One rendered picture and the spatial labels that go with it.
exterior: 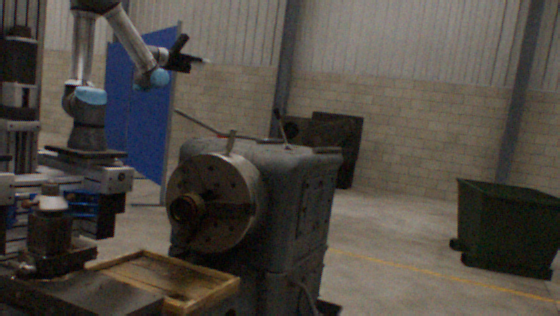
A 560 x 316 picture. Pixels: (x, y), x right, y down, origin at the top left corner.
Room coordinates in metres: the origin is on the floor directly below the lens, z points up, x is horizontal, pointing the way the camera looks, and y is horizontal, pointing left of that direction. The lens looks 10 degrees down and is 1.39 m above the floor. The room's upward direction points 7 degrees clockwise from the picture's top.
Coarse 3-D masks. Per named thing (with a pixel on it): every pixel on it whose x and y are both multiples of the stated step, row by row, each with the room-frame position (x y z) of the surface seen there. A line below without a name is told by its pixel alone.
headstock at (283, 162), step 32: (256, 160) 1.63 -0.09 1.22; (288, 160) 1.59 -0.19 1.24; (320, 160) 1.78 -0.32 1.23; (288, 192) 1.57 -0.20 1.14; (320, 192) 1.85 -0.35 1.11; (288, 224) 1.57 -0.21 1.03; (320, 224) 1.92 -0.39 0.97; (224, 256) 1.65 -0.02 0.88; (256, 256) 1.60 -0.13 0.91; (288, 256) 1.60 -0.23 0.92
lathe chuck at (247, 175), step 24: (216, 168) 1.51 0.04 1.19; (240, 168) 1.49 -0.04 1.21; (168, 192) 1.59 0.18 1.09; (216, 192) 1.50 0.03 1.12; (240, 192) 1.47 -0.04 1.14; (168, 216) 1.58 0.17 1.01; (216, 216) 1.50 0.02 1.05; (240, 216) 1.46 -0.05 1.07; (192, 240) 1.53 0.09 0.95; (216, 240) 1.49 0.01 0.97; (240, 240) 1.46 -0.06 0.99
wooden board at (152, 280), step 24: (96, 264) 1.34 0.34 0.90; (120, 264) 1.42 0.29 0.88; (144, 264) 1.45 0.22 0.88; (168, 264) 1.48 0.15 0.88; (192, 264) 1.45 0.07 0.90; (144, 288) 1.26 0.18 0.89; (168, 288) 1.28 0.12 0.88; (192, 288) 1.30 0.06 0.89; (216, 288) 1.27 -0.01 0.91; (168, 312) 1.14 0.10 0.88; (192, 312) 1.15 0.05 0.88
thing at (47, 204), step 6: (36, 198) 1.05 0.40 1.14; (42, 198) 1.04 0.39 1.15; (48, 198) 1.04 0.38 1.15; (54, 198) 1.05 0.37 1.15; (60, 198) 1.06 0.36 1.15; (42, 204) 1.03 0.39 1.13; (48, 204) 1.03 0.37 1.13; (54, 204) 1.04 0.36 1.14; (60, 204) 1.05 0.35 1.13; (66, 204) 1.07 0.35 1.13; (42, 210) 1.03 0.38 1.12; (48, 210) 1.03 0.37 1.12; (54, 210) 1.03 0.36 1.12; (60, 210) 1.04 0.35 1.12
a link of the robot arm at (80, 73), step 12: (72, 0) 1.96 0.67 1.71; (72, 12) 1.97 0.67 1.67; (84, 12) 1.95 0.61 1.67; (96, 12) 1.98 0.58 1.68; (84, 24) 1.97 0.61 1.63; (72, 36) 1.99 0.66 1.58; (84, 36) 1.97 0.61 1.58; (72, 48) 1.98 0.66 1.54; (84, 48) 1.97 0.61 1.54; (72, 60) 1.97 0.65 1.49; (84, 60) 1.97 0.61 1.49; (72, 72) 1.97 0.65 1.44; (84, 72) 1.97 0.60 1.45; (72, 84) 1.95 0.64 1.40; (84, 84) 1.96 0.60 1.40
